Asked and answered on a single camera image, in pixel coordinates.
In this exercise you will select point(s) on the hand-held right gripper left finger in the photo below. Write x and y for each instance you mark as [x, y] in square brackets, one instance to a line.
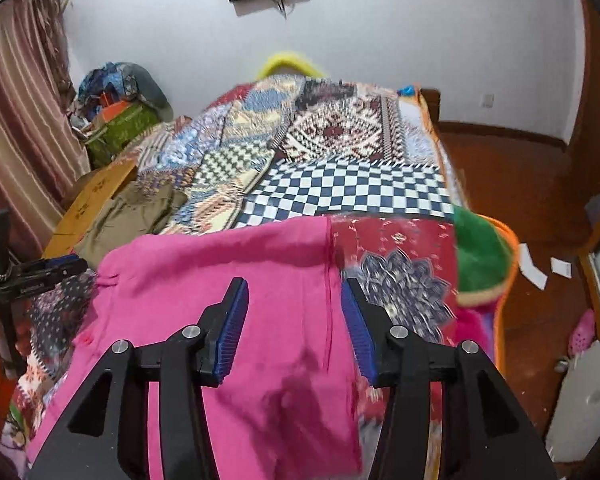
[232, 330]

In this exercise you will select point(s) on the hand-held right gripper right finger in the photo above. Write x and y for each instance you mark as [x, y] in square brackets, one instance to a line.
[357, 325]

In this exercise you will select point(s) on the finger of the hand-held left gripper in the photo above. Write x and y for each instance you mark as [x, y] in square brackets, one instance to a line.
[65, 262]

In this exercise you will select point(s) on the pink pants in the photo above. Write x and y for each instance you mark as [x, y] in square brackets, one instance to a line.
[280, 285]

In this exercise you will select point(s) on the khaki pants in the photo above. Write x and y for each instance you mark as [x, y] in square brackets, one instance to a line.
[125, 220]

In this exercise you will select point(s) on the person's left hand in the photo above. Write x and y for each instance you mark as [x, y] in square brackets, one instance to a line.
[23, 344]

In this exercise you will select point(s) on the brown cardboard box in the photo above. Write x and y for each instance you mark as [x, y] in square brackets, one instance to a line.
[87, 195]

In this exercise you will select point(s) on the patchwork printed bedspread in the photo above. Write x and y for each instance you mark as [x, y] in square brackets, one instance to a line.
[360, 195]

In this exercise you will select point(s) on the multicoloured fleece blanket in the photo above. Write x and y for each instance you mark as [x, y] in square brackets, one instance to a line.
[480, 245]

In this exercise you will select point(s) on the green patterned box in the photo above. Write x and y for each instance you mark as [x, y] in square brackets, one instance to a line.
[125, 127]

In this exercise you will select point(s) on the striped pink curtain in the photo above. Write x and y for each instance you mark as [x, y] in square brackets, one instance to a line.
[20, 110]

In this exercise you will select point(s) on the orange box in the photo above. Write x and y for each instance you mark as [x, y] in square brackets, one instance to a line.
[114, 111]

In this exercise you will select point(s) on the blue grey bag pile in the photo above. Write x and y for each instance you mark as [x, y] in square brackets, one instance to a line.
[130, 80]

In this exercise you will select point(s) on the small white paper sheet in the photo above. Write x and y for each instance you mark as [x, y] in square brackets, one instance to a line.
[562, 267]

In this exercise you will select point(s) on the pink slipper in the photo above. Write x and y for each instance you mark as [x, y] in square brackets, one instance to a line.
[581, 332]

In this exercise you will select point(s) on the wooden headboard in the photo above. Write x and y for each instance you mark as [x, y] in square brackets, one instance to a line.
[430, 105]

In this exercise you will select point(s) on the white appliance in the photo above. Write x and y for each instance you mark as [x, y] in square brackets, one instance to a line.
[587, 400]

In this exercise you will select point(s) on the yellow plush pillow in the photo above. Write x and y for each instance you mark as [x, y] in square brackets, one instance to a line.
[285, 62]

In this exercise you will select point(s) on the white wall socket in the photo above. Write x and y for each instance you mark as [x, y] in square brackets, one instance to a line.
[488, 100]

